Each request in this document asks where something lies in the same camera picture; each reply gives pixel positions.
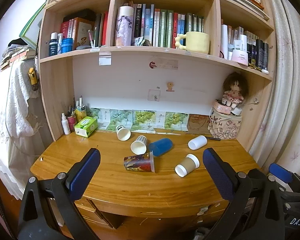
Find row of black bottles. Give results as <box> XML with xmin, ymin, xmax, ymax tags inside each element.
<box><xmin>247</xmin><ymin>38</ymin><xmax>269</xmax><ymax>71</ymax></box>

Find blue jar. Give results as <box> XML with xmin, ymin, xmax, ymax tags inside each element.
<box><xmin>61</xmin><ymin>38</ymin><xmax>74</xmax><ymax>54</ymax></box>

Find green framed board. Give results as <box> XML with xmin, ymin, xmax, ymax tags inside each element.
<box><xmin>19</xmin><ymin>1</ymin><xmax>47</xmax><ymax>47</ymax></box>

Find small picture sticker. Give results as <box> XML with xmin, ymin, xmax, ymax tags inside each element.
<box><xmin>148</xmin><ymin>89</ymin><xmax>161</xmax><ymax>102</ymax></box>

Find brown printed card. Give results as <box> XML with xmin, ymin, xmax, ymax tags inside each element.
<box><xmin>187</xmin><ymin>114</ymin><xmax>211</xmax><ymax>132</ymax></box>

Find blue plastic cup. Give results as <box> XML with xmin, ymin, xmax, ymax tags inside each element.
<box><xmin>149</xmin><ymin>138</ymin><xmax>174</xmax><ymax>157</ymax></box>

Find white checked paper cup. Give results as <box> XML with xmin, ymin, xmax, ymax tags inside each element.
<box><xmin>130</xmin><ymin>135</ymin><xmax>148</xmax><ymax>155</ymax></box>

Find pink white jar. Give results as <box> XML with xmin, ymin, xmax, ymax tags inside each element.
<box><xmin>231</xmin><ymin>49</ymin><xmax>249</xmax><ymax>66</ymax></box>

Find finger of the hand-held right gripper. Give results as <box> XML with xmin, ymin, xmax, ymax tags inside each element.
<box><xmin>268</xmin><ymin>163</ymin><xmax>294</xmax><ymax>184</ymax></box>

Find white lace cloth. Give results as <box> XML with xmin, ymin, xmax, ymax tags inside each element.
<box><xmin>0</xmin><ymin>60</ymin><xmax>54</xmax><ymax>201</ymax></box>

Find green leaf card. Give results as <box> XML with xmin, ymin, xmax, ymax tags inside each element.
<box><xmin>109</xmin><ymin>109</ymin><xmax>133</xmax><ymax>132</ymax></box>
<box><xmin>88</xmin><ymin>108</ymin><xmax>102</xmax><ymax>128</ymax></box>
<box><xmin>164</xmin><ymin>112</ymin><xmax>190</xmax><ymax>130</ymax></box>
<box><xmin>131</xmin><ymin>110</ymin><xmax>157</xmax><ymax>131</ymax></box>

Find brown-haired doll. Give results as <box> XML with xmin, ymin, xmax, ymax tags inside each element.
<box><xmin>222</xmin><ymin>72</ymin><xmax>249</xmax><ymax>108</ymax></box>

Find dark blue bottle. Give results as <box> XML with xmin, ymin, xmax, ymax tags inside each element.
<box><xmin>48</xmin><ymin>32</ymin><xmax>59</xmax><ymax>57</ymax></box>

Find purple white thermos bottle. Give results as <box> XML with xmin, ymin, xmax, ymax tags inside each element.
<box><xmin>114</xmin><ymin>5</ymin><xmax>135</xmax><ymax>47</ymax></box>

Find wooden desk drawer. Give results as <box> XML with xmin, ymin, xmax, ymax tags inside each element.
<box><xmin>74</xmin><ymin>197</ymin><xmax>127</xmax><ymax>230</ymax></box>

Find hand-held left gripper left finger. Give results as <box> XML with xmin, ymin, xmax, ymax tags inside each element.
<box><xmin>17</xmin><ymin>148</ymin><xmax>101</xmax><ymax>240</ymax></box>

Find row of upright books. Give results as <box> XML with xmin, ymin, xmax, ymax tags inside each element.
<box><xmin>132</xmin><ymin>4</ymin><xmax>205</xmax><ymax>48</ymax></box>

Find yellow ceramic mug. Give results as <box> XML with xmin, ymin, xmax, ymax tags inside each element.
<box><xmin>174</xmin><ymin>31</ymin><xmax>210</xmax><ymax>55</ymax></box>

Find patterned fabric basket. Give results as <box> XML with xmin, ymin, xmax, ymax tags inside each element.
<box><xmin>207</xmin><ymin>107</ymin><xmax>242</xmax><ymax>139</ymax></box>

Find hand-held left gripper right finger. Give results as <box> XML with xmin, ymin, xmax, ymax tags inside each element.
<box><xmin>202</xmin><ymin>148</ymin><xmax>290</xmax><ymax>240</ymax></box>

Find white dark-label paper cup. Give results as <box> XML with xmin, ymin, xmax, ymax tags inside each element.
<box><xmin>115</xmin><ymin>125</ymin><xmax>131</xmax><ymax>141</ymax></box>

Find green pen box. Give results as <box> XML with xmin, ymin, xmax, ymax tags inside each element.
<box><xmin>75</xmin><ymin>104</ymin><xmax>87</xmax><ymax>123</ymax></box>

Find wooden desk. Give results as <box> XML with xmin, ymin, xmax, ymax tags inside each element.
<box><xmin>30</xmin><ymin>129</ymin><xmax>262</xmax><ymax>240</ymax></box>

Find red pen holder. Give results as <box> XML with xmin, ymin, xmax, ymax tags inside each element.
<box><xmin>66</xmin><ymin>114</ymin><xmax>77</xmax><ymax>132</ymax></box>

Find red printed paper cup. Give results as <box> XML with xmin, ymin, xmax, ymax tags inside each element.
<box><xmin>123</xmin><ymin>151</ymin><xmax>156</xmax><ymax>173</ymax></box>

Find small white bottle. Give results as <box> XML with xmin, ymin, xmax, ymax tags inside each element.
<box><xmin>57</xmin><ymin>33</ymin><xmax>64</xmax><ymax>54</ymax></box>

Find yellow toy car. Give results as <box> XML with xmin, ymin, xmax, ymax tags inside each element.
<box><xmin>27</xmin><ymin>67</ymin><xmax>39</xmax><ymax>91</ymax></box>

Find stack of flat books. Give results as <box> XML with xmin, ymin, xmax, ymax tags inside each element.
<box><xmin>0</xmin><ymin>44</ymin><xmax>37</xmax><ymax>72</ymax></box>

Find white floral curtain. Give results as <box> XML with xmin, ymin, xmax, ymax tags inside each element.
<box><xmin>249</xmin><ymin>0</ymin><xmax>300</xmax><ymax>180</ymax></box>

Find row of dark red books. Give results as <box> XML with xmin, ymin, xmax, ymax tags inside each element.
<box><xmin>93</xmin><ymin>11</ymin><xmax>109</xmax><ymax>48</ymax></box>

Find green tissue box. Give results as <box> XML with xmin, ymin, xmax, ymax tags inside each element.
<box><xmin>74</xmin><ymin>116</ymin><xmax>98</xmax><ymax>138</ymax></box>

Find white paper label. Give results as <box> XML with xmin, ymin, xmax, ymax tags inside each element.
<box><xmin>99</xmin><ymin>52</ymin><xmax>112</xmax><ymax>66</ymax></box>

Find pink round box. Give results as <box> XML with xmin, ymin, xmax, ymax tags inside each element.
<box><xmin>213</xmin><ymin>99</ymin><xmax>232</xmax><ymax>116</ymax></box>

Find white spray bottle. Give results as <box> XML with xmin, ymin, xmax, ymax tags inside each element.
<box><xmin>61</xmin><ymin>113</ymin><xmax>71</xmax><ymax>135</ymax></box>

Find tall white bottle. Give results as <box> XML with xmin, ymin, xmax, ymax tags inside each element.
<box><xmin>219</xmin><ymin>24</ymin><xmax>229</xmax><ymax>58</ymax></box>

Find wooden bookshelf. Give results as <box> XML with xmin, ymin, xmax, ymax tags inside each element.
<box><xmin>37</xmin><ymin>0</ymin><xmax>278</xmax><ymax>143</ymax></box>

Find row of white cosmetic boxes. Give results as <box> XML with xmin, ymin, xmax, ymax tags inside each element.
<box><xmin>227</xmin><ymin>26</ymin><xmax>258</xmax><ymax>53</ymax></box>

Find brown paper cup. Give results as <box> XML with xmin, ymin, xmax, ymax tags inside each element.
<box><xmin>175</xmin><ymin>154</ymin><xmax>200</xmax><ymax>178</ymax></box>

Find red book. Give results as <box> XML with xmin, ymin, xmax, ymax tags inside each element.
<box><xmin>60</xmin><ymin>20</ymin><xmax>75</xmax><ymax>42</ymax></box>

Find books on left shelf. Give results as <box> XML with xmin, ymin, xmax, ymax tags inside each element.
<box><xmin>73</xmin><ymin>17</ymin><xmax>95</xmax><ymax>50</ymax></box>

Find plain white cup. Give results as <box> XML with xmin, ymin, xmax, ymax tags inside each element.
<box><xmin>188</xmin><ymin>135</ymin><xmax>208</xmax><ymax>150</ymax></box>

